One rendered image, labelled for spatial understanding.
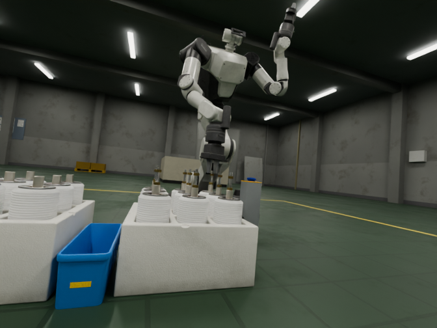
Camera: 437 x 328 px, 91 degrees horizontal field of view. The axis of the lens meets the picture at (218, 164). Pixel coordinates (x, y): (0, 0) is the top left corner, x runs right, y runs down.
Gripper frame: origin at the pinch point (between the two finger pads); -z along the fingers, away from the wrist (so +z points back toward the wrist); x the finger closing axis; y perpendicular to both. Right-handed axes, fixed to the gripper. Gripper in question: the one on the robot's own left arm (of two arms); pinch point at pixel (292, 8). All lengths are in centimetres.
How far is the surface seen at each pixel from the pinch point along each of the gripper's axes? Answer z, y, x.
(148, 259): 125, 1, 95
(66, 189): 117, 35, 94
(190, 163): 184, 230, -442
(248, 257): 121, -22, 79
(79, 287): 130, 10, 107
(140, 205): 114, 10, 92
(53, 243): 124, 20, 107
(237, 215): 111, -15, 77
